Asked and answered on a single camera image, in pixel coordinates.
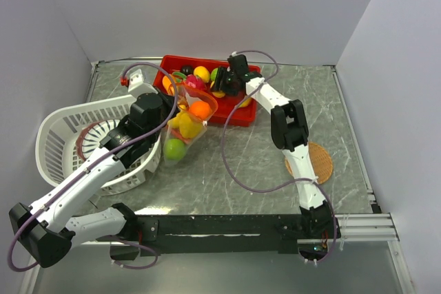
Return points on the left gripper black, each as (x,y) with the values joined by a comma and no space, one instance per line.
(169,102)

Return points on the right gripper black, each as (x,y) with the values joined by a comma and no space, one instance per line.
(222,74)

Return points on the yellow orange fruit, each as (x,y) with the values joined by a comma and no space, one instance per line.
(217,94)

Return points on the yellow fruit front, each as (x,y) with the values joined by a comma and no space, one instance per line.
(174,122)

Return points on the orange tangerine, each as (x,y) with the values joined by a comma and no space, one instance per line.
(200,109)

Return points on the clear zip bag orange zipper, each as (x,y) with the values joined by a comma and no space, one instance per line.
(186,96)

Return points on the yellow pear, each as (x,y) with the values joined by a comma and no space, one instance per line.
(188,127)

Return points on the green lime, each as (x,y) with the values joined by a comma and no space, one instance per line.
(174,149)

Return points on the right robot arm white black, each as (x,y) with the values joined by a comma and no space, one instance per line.
(289,133)

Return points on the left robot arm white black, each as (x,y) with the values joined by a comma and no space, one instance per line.
(46,228)

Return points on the green yellow guava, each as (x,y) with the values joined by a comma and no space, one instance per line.
(213,74)

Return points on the yellow lemon back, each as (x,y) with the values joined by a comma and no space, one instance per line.
(203,73)

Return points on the pink dragon fruit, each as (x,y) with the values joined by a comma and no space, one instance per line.
(195,82)

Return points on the yellow orange mango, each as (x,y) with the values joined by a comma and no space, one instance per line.
(167,82)

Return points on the yellow banana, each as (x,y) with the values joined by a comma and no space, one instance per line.
(245,103)

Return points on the red plastic tray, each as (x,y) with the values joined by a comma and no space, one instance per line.
(243,117)

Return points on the dark purple mangosteen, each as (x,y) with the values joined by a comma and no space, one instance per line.
(187,70)

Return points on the green watermelon wedge back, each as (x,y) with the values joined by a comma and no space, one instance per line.
(179,77)

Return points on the white blue striped plate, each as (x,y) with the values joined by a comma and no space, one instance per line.
(98,131)

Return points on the dark red plate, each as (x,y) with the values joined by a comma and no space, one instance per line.
(79,143)

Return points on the white plastic basket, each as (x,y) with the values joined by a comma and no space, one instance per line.
(55,149)

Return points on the round woven bamboo coaster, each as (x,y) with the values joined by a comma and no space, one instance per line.
(311,161)

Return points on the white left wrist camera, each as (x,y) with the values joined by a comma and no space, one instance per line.
(137,85)

